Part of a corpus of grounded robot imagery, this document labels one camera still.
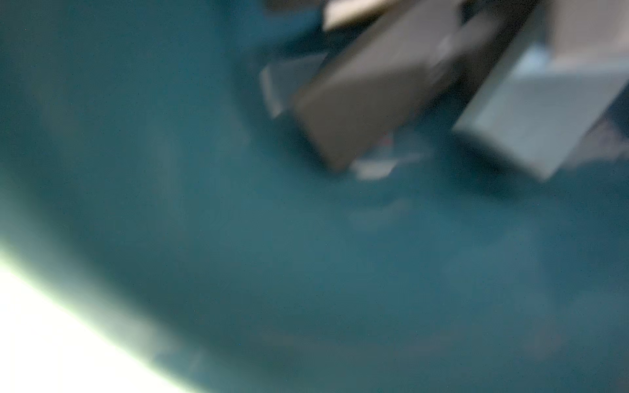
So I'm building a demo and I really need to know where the grey eraser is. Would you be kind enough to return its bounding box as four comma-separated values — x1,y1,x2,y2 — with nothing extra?
293,1,461,171

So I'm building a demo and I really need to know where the white eraser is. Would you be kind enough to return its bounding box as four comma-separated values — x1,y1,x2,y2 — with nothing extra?
322,0,398,31

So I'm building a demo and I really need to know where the teal plastic storage box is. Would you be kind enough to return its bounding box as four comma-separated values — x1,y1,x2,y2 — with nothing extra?
1,1,628,392

